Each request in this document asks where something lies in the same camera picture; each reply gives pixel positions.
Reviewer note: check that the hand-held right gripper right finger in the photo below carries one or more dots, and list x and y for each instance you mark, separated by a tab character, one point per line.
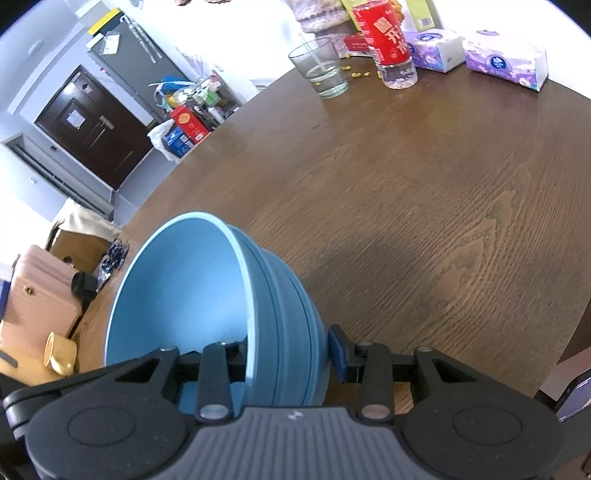
338	355

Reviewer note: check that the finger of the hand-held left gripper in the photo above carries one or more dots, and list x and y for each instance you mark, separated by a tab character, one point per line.
27	397

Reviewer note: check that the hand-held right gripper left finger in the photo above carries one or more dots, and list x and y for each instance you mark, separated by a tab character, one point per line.
217	369

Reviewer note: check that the blue ribbed bowl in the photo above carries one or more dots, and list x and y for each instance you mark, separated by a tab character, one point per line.
288	350
184	286
318	360

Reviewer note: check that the yellow mug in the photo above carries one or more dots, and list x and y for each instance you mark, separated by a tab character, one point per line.
60	355

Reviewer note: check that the pink suitcase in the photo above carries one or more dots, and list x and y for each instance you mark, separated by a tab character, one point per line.
41	290

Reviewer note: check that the small black cylinder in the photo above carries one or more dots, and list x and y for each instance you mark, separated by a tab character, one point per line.
85	286

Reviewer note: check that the brown wooden chair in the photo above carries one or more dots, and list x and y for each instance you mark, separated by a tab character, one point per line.
83	251

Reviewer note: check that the beige coat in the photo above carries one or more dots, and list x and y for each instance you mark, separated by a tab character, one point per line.
83	217

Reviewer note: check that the grey interior door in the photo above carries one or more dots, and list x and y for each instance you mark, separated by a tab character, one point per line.
55	180

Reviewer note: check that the blue carton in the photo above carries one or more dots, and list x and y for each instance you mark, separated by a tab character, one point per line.
178	141

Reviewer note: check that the white plastic bag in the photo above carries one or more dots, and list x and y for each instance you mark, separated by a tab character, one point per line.
157	138

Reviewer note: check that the red gift box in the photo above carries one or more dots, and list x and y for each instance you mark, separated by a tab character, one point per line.
189	123

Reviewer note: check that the dark brown entrance door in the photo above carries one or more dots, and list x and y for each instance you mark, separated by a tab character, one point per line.
92	134

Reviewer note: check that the metal storage rack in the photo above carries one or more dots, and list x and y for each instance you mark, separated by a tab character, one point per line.
217	99

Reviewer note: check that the clear drinking glass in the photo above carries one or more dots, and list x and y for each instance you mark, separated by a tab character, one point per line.
325	78

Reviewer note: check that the white paper note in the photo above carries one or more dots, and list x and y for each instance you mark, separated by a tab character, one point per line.
74	119

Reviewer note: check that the yellow crumbs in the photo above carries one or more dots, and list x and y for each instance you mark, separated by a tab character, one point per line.
358	74

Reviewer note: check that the blue bag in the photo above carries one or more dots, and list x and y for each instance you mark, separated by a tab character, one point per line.
173	87

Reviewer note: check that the clear straw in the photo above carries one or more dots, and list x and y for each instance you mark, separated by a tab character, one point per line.
314	57

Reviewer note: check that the grey refrigerator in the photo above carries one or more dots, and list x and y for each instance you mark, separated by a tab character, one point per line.
138	78

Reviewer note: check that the red cigarette box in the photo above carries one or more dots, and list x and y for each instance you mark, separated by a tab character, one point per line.
356	42

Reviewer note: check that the purple tissue pack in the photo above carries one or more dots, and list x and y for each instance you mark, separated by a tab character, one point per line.
505	60
431	50

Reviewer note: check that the red label water bottle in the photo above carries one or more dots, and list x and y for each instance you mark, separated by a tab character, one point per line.
385	32

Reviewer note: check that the white folded umbrella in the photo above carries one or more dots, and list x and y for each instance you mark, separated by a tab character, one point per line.
143	41

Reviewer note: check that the pink textured vase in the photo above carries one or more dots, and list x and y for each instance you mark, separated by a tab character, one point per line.
318	16

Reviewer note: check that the white paper bag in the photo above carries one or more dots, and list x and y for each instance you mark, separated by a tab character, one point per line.
111	45

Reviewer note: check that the ceiling lamp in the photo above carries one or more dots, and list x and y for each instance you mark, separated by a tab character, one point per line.
35	48

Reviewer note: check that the green cardboard box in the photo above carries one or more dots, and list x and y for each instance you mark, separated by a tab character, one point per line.
422	14

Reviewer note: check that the yellow black box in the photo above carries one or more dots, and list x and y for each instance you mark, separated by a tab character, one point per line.
104	21

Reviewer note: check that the purple wall decoration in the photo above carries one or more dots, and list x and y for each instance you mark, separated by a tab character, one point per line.
201	64

